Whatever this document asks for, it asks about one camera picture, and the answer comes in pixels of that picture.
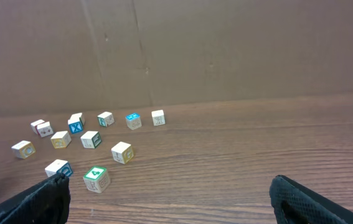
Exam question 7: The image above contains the green-sided picture block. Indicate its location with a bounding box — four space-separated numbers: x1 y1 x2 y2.
97 111 115 127

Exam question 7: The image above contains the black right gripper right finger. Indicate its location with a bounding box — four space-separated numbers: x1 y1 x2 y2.
269 175 353 224

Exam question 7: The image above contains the plain hourglass picture block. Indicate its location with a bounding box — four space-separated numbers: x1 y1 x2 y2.
151 110 166 126

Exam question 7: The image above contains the light blue topped block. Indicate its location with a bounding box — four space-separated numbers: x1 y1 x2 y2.
125 113 142 130

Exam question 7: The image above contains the blue letter X block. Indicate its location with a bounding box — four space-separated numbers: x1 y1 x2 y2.
67 118 83 134

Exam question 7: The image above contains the plain wooden block behind X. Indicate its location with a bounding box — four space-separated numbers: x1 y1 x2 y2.
70 113 85 125

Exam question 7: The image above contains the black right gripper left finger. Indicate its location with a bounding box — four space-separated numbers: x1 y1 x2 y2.
0 174 70 224

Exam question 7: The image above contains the red car picture block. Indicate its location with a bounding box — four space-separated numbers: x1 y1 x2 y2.
37 121 54 138

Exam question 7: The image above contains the green letter E block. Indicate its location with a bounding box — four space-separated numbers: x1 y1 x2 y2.
80 131 102 149

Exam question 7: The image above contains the yellow letter C block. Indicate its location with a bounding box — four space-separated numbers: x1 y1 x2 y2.
11 140 36 159

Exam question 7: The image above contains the yellow-framed picture block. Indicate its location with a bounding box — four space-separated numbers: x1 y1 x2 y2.
50 131 71 149

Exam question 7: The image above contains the green number 4 block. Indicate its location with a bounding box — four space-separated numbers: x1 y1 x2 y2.
83 166 111 194

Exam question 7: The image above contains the yellow-sided anchor block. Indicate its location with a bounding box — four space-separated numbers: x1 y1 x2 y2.
111 142 134 164

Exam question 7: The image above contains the red-sided wooden block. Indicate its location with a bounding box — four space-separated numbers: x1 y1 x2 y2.
31 119 45 135

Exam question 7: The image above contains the blue-sided wooden block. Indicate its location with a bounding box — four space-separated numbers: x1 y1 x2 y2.
45 159 73 177

